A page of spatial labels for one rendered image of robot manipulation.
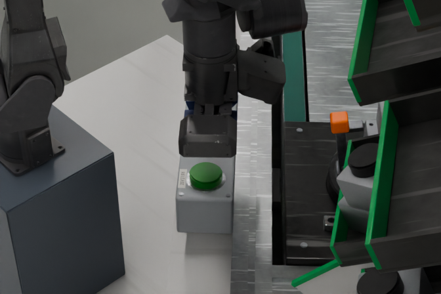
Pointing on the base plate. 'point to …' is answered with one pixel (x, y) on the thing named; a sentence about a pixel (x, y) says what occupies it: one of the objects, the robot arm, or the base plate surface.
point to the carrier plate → (308, 191)
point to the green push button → (205, 175)
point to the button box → (205, 198)
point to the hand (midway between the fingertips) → (211, 129)
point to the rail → (253, 185)
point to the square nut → (328, 222)
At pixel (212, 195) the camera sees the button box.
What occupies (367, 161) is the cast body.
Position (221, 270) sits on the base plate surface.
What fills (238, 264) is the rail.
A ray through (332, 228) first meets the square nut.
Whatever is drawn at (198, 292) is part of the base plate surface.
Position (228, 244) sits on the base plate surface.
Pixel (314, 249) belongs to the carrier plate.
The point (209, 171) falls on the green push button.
